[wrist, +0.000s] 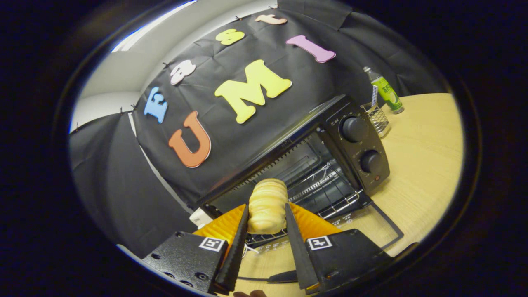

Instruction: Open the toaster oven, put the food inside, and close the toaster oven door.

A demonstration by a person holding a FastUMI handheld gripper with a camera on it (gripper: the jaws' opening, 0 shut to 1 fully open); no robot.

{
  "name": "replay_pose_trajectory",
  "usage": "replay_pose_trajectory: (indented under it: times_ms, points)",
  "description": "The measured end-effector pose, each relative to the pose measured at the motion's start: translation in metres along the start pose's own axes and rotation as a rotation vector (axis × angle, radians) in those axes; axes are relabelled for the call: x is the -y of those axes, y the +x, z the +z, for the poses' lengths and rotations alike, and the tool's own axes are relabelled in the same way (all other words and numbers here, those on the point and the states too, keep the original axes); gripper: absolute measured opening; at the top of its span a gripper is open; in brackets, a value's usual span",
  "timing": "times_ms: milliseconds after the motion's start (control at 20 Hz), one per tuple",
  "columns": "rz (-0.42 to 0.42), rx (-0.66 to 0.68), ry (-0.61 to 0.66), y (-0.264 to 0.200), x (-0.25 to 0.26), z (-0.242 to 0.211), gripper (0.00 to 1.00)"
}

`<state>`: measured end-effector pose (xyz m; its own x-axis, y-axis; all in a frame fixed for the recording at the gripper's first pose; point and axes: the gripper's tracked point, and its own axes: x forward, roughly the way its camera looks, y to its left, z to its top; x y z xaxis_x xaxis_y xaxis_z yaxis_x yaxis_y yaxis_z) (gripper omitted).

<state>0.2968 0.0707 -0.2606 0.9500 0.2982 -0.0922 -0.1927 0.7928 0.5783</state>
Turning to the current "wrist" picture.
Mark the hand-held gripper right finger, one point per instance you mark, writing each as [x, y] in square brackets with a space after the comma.
[298, 251]

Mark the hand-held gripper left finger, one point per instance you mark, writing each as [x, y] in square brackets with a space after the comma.
[237, 251]

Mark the green label drink bottle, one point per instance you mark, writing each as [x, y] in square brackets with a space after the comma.
[387, 93]

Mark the white pop-up toaster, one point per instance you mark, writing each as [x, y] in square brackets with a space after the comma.
[201, 218]

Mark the black toaster oven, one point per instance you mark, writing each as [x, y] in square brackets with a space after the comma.
[361, 144]

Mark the golden bread roll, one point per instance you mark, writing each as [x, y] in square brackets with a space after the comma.
[267, 204]

